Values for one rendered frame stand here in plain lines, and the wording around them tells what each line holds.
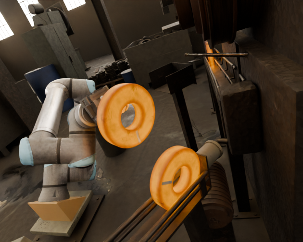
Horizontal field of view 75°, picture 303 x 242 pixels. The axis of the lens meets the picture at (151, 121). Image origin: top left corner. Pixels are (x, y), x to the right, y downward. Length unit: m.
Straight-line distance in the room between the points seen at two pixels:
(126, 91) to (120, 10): 10.88
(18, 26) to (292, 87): 14.04
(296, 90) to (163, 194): 0.32
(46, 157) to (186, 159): 0.45
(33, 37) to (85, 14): 7.85
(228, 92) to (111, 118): 0.35
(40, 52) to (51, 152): 3.68
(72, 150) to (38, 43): 3.67
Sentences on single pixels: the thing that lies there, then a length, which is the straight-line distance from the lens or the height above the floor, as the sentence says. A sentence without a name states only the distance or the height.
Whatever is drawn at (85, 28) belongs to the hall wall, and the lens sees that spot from 12.09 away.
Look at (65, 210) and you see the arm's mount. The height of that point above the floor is 0.21.
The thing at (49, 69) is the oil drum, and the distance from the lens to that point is 4.14.
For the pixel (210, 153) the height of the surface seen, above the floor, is 0.69.
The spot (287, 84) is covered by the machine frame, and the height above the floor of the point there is 0.87.
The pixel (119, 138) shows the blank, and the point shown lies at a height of 0.85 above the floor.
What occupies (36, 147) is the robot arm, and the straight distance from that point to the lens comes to 0.73.
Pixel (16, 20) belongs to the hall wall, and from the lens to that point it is 14.23.
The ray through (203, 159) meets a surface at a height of 0.71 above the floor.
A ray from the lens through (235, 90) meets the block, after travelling 0.63.
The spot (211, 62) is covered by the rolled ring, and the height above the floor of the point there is 0.65.
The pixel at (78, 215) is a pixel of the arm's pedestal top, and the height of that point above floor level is 0.11.
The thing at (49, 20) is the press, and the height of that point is 2.01.
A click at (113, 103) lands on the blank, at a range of 0.43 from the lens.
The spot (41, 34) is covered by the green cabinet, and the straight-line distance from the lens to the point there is 4.21.
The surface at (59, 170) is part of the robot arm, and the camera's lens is 1.49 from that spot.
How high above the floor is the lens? 1.06
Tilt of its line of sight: 27 degrees down
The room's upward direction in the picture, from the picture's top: 20 degrees counter-clockwise
